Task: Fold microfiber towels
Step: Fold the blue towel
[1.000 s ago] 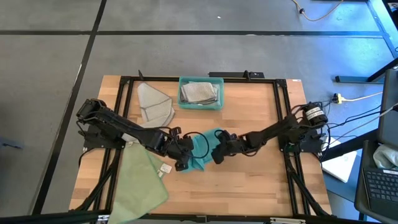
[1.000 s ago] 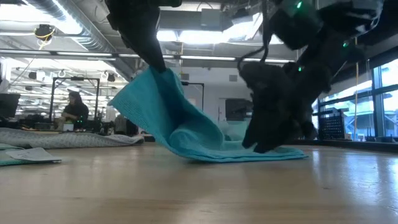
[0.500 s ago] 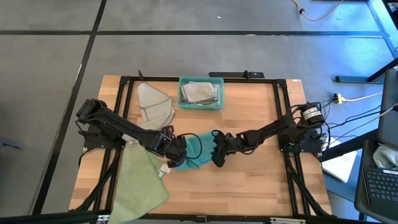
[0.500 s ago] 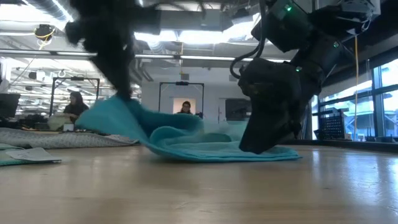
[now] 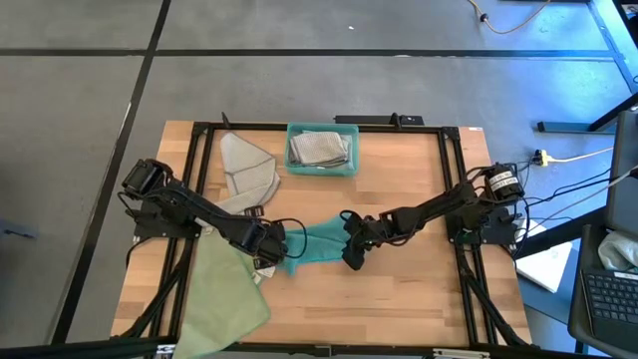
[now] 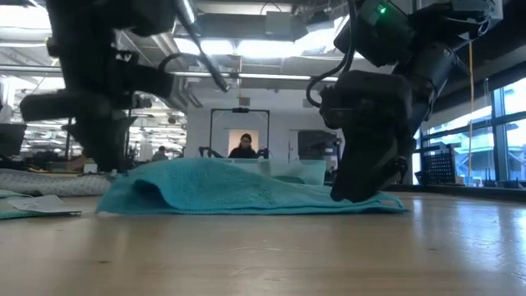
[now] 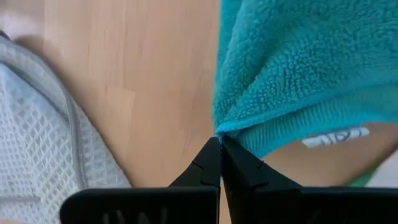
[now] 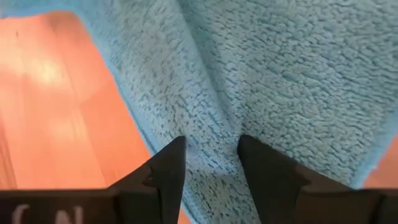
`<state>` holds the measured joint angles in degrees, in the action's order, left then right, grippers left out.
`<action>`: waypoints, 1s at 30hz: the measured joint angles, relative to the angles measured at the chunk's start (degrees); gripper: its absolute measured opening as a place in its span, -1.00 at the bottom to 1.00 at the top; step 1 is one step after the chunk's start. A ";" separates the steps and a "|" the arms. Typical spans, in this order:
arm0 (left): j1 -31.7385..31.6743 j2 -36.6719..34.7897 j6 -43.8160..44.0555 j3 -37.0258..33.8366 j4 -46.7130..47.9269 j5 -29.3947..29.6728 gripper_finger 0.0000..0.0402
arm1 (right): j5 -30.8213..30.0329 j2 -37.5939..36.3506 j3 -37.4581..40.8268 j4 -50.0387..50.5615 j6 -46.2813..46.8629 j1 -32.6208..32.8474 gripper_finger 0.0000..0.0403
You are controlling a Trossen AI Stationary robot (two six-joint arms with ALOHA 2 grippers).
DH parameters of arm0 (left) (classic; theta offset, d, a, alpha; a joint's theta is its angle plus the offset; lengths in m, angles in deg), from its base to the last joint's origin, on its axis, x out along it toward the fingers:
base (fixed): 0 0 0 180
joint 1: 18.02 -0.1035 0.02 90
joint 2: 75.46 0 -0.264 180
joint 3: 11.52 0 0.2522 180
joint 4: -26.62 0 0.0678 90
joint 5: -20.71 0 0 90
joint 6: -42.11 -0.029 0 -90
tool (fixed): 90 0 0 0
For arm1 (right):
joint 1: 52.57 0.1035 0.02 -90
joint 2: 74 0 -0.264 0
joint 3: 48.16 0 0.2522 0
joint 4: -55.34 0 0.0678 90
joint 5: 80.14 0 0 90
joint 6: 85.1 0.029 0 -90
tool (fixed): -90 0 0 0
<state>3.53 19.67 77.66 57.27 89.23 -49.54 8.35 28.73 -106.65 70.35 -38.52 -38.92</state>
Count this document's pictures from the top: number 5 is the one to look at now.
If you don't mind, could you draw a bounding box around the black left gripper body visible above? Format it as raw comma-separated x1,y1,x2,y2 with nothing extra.
233,216,273,256

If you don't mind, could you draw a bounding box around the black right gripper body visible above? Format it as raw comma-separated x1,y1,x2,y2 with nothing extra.
342,213,388,250

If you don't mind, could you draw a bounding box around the grey waffle microfiber towel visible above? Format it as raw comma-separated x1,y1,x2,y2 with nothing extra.
288,130,352,169
214,131,282,216

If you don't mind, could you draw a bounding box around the teal microfiber towel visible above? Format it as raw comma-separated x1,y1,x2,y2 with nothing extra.
277,214,353,277

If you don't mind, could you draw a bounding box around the green microfiber towel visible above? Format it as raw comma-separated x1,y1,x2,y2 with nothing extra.
171,231,273,359

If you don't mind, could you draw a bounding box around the white paper towel tag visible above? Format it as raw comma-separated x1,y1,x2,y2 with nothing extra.
253,265,277,286

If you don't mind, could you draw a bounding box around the teal translucent plastic bin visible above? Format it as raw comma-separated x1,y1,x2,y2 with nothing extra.
284,122,361,178

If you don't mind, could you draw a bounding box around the white flat box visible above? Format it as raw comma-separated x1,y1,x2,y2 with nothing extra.
514,218,574,294

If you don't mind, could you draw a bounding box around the dark grey side table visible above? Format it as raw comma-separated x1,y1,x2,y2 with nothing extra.
566,223,638,359

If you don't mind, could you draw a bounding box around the dark grey floor object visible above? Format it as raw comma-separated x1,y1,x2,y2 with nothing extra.
0,217,40,239

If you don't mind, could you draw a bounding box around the white crumpled cloth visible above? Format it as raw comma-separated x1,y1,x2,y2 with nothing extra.
597,231,638,274

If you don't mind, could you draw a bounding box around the black laptop keyboard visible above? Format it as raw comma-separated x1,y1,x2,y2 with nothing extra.
580,268,638,353

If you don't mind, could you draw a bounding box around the dark grey monitor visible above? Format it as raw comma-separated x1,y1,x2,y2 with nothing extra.
605,109,638,235

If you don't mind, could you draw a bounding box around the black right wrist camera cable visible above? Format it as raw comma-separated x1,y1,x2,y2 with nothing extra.
338,208,365,225

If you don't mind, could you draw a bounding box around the white cable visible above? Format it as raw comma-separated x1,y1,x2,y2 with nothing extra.
542,169,638,220
546,147,614,165

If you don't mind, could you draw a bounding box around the black desk frame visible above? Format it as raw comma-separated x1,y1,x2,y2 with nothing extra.
536,0,638,135

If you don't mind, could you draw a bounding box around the yellow floor cable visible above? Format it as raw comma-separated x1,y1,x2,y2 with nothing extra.
467,0,552,36

